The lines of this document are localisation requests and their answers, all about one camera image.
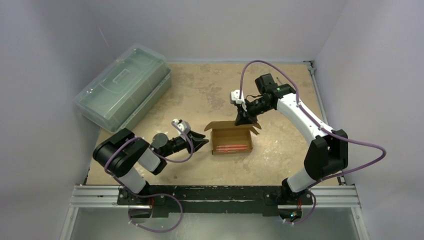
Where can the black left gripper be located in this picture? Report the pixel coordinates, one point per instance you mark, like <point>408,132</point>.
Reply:
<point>197,141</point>

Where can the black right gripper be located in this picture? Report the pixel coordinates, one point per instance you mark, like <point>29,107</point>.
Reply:
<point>245,111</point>

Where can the brown cardboard box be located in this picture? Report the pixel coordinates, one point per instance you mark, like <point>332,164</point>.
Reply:
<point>226,133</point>

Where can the pink pen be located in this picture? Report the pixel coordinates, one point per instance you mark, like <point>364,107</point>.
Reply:
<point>232,146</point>

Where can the red pen with label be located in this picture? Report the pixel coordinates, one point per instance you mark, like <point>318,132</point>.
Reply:
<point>231,151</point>

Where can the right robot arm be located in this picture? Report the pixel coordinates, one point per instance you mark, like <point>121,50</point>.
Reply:
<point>327,154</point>

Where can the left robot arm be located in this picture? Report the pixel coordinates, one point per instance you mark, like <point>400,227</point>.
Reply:
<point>119,154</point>

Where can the clear plastic storage box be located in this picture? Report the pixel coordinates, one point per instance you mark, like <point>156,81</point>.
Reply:
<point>123,93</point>

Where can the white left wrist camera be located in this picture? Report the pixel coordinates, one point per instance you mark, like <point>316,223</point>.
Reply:
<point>183,127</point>

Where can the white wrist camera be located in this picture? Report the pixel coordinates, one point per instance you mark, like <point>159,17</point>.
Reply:
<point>183,127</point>
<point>237,99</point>

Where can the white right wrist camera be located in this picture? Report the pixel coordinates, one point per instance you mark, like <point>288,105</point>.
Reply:
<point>237,99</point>

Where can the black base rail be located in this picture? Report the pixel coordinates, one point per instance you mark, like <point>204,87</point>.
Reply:
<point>266,200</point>

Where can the aluminium frame rail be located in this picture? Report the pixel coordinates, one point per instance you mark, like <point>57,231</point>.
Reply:
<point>94,214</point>

